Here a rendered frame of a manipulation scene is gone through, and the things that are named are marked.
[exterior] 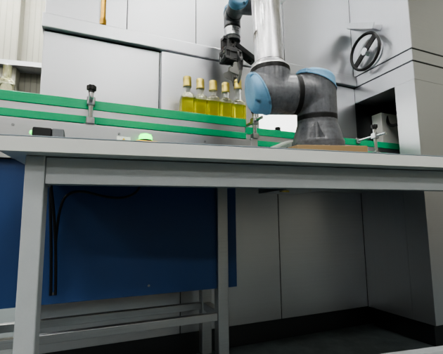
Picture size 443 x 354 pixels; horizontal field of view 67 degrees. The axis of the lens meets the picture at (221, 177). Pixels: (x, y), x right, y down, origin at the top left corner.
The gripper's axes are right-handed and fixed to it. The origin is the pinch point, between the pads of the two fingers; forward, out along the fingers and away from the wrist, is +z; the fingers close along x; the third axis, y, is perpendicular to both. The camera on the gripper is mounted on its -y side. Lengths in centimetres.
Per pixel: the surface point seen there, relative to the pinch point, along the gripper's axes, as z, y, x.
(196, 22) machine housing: -33.8, 13.7, -15.3
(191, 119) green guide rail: 23.7, 25.8, 13.2
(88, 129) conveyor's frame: 32, 61, 15
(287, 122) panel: 11.3, -34.3, -12.1
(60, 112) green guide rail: 26, 69, 12
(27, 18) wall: -208, 130, -352
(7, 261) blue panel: 72, 81, 12
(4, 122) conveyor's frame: 32, 83, 14
